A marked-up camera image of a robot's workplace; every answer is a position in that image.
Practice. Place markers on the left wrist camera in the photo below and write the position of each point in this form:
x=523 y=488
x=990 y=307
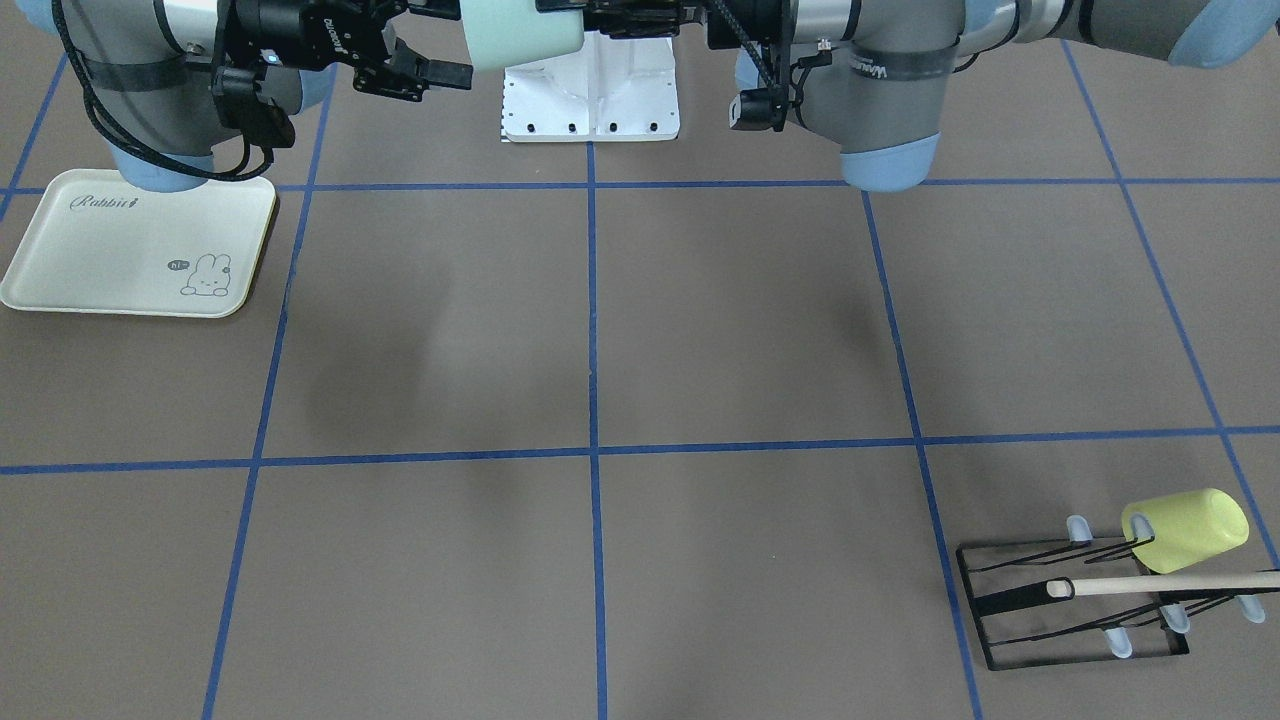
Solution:
x=756 y=110

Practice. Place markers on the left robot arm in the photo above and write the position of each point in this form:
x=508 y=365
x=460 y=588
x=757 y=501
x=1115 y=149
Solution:
x=872 y=76

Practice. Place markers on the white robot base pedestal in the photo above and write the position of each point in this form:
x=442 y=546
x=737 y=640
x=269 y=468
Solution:
x=611 y=90

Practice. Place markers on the black wire cup rack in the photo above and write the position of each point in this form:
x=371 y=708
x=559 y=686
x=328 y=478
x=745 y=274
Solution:
x=1086 y=598

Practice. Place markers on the yellow cup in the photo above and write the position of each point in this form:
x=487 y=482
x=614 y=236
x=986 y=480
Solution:
x=1173 y=532

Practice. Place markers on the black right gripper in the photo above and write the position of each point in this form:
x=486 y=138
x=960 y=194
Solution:
x=288 y=30

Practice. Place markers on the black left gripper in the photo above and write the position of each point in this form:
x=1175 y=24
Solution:
x=752 y=20

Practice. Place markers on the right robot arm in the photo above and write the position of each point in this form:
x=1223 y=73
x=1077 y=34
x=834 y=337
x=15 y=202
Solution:
x=187 y=92

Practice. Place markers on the light green cup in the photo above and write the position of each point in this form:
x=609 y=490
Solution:
x=502 y=34

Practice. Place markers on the cream rabbit tray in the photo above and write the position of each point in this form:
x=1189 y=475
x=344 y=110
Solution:
x=98 y=245

